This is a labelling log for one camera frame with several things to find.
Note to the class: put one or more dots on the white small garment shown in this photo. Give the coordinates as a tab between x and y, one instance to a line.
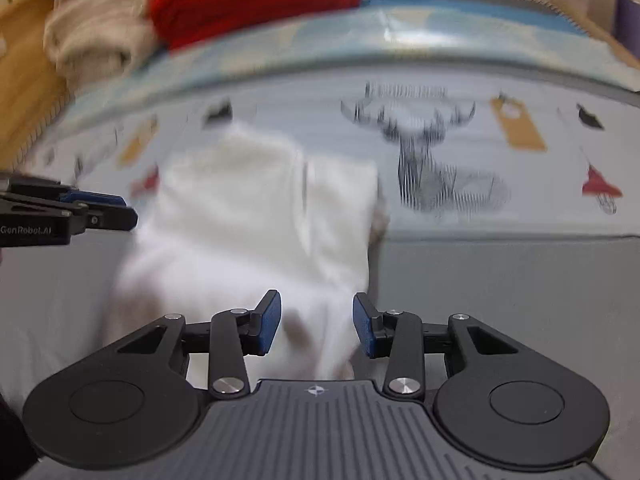
250	225

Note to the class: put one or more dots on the beige folded blanket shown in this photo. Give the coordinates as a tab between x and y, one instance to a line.
95	35

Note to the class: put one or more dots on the printed light blue blanket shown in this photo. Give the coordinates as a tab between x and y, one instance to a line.
450	85

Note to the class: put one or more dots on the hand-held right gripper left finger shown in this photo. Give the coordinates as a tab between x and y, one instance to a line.
270	321

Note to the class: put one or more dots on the wooden bed frame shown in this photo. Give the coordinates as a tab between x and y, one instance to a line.
25	90

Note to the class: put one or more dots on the grey bed sheet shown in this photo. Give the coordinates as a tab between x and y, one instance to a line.
500	285

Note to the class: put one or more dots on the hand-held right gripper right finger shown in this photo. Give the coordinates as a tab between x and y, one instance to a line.
364	324

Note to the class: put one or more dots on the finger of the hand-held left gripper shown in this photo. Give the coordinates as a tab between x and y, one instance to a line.
95	198
107	219

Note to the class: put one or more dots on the purple box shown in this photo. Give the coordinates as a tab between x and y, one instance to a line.
629	25

